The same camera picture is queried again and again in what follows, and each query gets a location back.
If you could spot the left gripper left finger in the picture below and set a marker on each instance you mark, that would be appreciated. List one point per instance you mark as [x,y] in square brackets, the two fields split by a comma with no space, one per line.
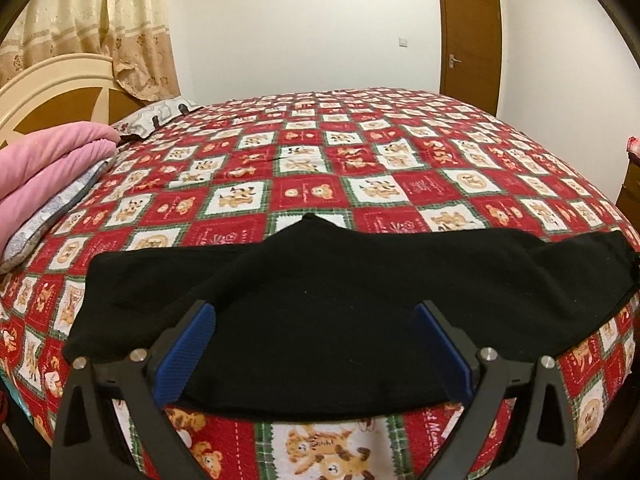
[89,442]

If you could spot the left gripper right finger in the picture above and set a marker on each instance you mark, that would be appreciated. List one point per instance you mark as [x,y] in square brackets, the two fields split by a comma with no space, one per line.
[539,442]

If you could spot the black pants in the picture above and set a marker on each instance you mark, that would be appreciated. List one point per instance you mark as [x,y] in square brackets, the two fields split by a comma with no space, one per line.
[316,322]

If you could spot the grey patterned pillow under blanket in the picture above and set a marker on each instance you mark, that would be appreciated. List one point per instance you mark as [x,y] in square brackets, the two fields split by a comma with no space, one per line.
[25,239]

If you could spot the brown wooden furniture at right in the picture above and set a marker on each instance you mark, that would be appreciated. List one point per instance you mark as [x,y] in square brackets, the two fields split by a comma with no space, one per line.
[628,201]

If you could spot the pink folded blanket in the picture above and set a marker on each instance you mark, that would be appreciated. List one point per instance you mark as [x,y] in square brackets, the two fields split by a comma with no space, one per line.
[43,163]

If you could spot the red patchwork bear bedspread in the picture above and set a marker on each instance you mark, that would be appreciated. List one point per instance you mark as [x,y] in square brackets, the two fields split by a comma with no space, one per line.
[377,161]

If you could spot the grey patterned far pillow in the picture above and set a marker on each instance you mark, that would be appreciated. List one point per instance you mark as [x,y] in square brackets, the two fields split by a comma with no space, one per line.
[144,122]

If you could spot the cream wooden headboard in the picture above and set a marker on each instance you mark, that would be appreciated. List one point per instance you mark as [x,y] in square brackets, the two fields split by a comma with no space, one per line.
[77,87]

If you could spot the brown wooden door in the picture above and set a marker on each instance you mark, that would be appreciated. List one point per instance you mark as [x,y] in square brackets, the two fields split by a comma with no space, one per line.
[471,52]

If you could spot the beige patterned curtain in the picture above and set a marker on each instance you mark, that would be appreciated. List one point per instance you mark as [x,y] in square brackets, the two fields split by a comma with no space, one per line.
[134,34]

